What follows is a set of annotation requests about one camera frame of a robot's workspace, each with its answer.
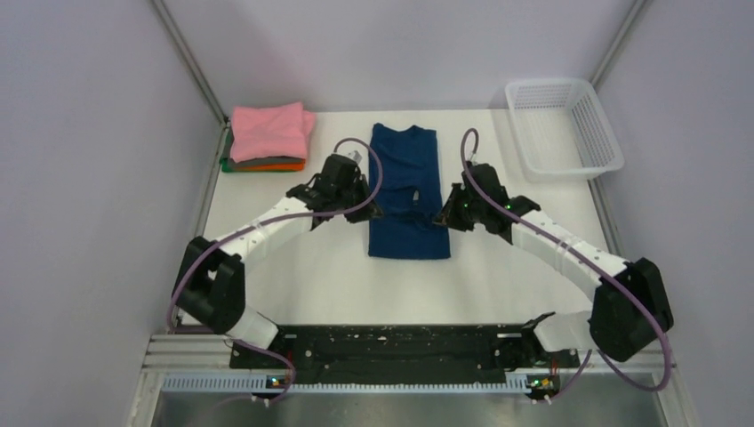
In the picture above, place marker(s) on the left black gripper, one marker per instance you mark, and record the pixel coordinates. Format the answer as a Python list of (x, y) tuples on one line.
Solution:
[(370, 213)]

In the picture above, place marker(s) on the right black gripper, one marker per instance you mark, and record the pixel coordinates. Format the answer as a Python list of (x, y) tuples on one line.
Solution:
[(449, 216)]

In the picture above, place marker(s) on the navy blue printed t-shirt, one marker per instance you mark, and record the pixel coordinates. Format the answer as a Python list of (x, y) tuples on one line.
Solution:
[(410, 196)]

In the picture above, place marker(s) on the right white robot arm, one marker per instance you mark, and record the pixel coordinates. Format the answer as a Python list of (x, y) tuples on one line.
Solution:
[(627, 298)]

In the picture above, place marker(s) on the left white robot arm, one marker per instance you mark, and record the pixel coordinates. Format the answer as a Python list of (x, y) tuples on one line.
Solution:
[(211, 283)]

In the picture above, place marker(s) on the orange folded t-shirt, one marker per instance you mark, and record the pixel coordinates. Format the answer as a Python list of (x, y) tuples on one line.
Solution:
[(270, 165)]

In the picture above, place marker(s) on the pink folded t-shirt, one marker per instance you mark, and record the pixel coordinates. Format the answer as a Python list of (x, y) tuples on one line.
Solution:
[(282, 131)]

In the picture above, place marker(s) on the green folded t-shirt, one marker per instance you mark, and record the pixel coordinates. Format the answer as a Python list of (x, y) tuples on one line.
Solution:
[(229, 166)]

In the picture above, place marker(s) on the grey folded t-shirt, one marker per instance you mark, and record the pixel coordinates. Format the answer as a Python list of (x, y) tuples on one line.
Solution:
[(229, 139)]

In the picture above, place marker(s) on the white plastic basket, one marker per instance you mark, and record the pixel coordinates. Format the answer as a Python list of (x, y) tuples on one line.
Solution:
[(560, 130)]

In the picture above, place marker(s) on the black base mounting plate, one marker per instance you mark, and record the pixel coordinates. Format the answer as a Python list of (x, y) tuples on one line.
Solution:
[(405, 355)]

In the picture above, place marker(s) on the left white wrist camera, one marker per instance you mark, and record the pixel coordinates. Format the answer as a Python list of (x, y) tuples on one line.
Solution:
[(355, 156)]

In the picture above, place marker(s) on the left vertical metal post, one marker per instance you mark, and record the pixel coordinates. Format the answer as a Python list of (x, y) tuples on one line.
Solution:
[(188, 58)]

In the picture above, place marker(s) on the vertical metal post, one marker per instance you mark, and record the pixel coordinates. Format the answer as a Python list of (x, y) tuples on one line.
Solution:
[(622, 35), (188, 58)]

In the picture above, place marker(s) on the white slotted cable duct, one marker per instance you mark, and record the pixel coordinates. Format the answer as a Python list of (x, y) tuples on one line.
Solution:
[(263, 384)]

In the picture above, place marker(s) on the right vertical metal post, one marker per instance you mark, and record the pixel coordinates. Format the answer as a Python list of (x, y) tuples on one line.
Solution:
[(622, 35)]

